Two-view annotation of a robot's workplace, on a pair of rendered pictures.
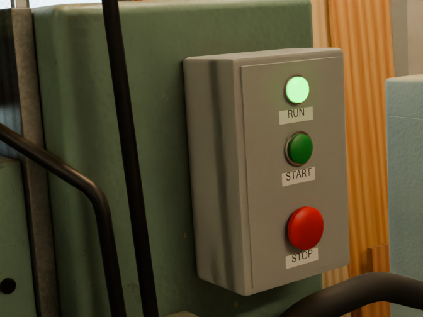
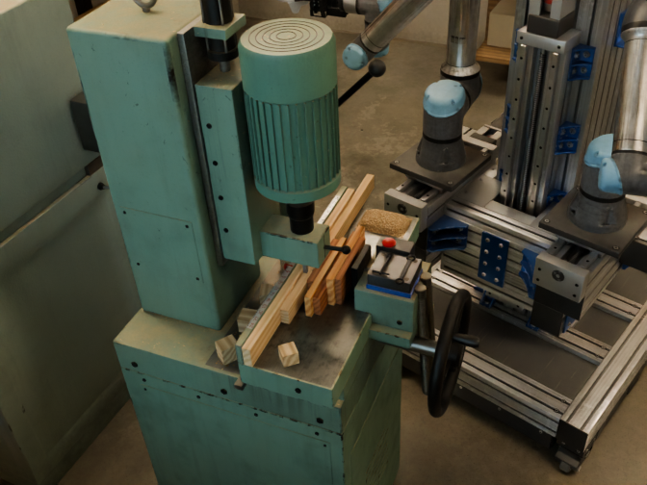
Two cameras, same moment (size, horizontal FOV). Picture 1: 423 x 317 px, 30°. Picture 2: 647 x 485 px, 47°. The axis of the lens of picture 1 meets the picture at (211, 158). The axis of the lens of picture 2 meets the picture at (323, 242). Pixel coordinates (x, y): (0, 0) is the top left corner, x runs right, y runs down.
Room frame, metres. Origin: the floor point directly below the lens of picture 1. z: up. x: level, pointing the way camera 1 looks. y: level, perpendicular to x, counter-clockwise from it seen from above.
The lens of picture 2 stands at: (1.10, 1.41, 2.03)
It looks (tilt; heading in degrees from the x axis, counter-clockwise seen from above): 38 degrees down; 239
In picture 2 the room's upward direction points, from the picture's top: 3 degrees counter-clockwise
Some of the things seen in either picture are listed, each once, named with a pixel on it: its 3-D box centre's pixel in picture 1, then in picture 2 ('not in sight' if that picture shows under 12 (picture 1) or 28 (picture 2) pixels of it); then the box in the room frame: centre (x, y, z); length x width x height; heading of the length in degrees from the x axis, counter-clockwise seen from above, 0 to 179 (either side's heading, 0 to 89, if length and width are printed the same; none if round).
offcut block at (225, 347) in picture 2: not in sight; (227, 349); (0.70, 0.30, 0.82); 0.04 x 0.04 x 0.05; 88
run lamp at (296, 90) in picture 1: (298, 89); not in sight; (0.53, -0.06, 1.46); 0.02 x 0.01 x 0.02; 125
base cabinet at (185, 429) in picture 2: not in sight; (279, 424); (0.56, 0.20, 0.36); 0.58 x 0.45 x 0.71; 125
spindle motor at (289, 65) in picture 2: not in sight; (292, 113); (0.49, 0.30, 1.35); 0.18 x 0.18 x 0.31
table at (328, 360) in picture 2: not in sight; (357, 296); (0.39, 0.37, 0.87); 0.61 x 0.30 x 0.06; 35
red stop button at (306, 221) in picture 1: (306, 228); not in sight; (0.52, -0.06, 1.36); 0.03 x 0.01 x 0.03; 125
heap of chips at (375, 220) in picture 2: not in sight; (384, 218); (0.20, 0.21, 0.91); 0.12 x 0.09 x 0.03; 125
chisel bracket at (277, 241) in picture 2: not in sight; (296, 242); (0.50, 0.28, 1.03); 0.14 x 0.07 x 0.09; 125
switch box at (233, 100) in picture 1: (269, 165); not in sight; (0.55, -0.04, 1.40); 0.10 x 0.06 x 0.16; 125
